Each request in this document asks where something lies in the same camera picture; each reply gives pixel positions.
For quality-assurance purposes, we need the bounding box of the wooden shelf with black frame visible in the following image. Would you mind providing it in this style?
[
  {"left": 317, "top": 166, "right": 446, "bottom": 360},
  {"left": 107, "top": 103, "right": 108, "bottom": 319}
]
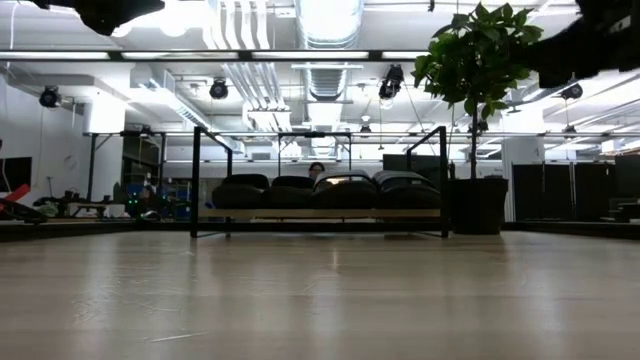
[{"left": 189, "top": 125, "right": 450, "bottom": 239}]

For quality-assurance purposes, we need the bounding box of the black cabinet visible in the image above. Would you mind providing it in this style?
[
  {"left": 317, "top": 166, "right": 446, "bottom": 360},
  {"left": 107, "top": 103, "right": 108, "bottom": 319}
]
[{"left": 613, "top": 153, "right": 640, "bottom": 201}]

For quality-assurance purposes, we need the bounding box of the green leafy plant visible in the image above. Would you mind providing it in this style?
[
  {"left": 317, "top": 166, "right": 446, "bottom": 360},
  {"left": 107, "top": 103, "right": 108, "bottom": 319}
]
[{"left": 410, "top": 2, "right": 545, "bottom": 181}]

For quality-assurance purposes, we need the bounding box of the silver ventilation duct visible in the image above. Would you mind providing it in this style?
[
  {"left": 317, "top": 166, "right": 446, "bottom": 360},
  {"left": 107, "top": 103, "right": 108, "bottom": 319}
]
[{"left": 293, "top": 0, "right": 366, "bottom": 101}]

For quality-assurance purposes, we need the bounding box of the long ceiling light bar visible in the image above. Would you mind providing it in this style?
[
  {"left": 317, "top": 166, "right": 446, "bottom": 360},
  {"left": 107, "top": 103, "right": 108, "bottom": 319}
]
[{"left": 0, "top": 48, "right": 431, "bottom": 63}]

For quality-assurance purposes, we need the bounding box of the black wall monitor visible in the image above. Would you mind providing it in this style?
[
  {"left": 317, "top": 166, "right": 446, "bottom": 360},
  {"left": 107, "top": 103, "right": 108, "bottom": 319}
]
[{"left": 0, "top": 156, "right": 33, "bottom": 194}]

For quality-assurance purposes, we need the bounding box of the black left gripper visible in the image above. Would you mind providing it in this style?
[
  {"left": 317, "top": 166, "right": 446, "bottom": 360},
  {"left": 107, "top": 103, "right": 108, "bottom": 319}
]
[{"left": 74, "top": 0, "right": 166, "bottom": 36}]

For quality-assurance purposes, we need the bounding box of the black background metal frame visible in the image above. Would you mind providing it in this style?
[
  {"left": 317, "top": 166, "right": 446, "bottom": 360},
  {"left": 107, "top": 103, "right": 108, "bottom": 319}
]
[
  {"left": 82, "top": 129, "right": 169, "bottom": 201},
  {"left": 276, "top": 130, "right": 354, "bottom": 176}
]

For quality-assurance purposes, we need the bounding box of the black plant pot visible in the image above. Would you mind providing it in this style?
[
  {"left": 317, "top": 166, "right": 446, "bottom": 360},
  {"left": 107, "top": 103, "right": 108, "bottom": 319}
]
[{"left": 441, "top": 177, "right": 510, "bottom": 235}]

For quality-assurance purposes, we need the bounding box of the red clamp handle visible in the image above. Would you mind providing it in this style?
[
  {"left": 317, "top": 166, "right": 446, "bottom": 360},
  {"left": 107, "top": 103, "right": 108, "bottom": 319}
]
[{"left": 0, "top": 183, "right": 32, "bottom": 214}]

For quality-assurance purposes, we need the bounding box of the black partition wall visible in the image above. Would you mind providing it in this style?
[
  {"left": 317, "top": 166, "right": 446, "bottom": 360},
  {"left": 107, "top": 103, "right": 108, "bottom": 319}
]
[{"left": 510, "top": 160, "right": 617, "bottom": 222}]

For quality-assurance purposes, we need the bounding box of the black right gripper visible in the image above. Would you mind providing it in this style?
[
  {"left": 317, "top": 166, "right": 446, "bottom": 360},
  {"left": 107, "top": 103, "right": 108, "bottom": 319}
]
[{"left": 522, "top": 0, "right": 640, "bottom": 89}]

